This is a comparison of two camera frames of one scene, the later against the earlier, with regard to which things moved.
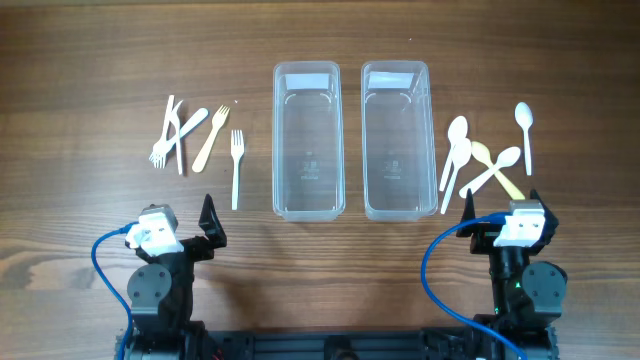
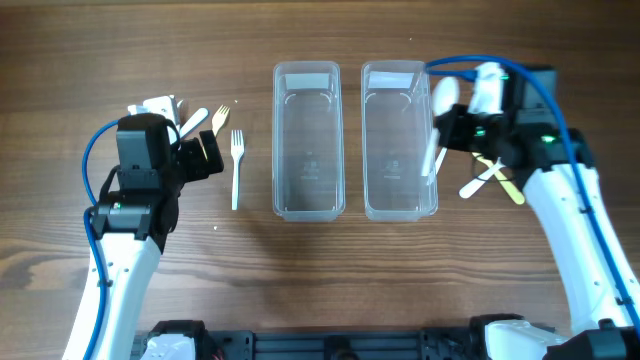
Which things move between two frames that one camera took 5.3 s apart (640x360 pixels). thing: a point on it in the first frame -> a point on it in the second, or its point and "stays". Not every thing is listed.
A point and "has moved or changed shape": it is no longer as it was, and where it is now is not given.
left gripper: (204, 248) -> (192, 149)
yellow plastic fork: (219, 118) stays
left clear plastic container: (308, 178) stays
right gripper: (482, 237) -> (452, 133)
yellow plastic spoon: (480, 152) stays
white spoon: (457, 130) has moved or changed shape
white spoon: (461, 154) -> (440, 159)
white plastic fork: (237, 151) stays
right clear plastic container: (399, 169) stays
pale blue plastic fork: (189, 125) stays
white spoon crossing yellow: (505, 158) stays
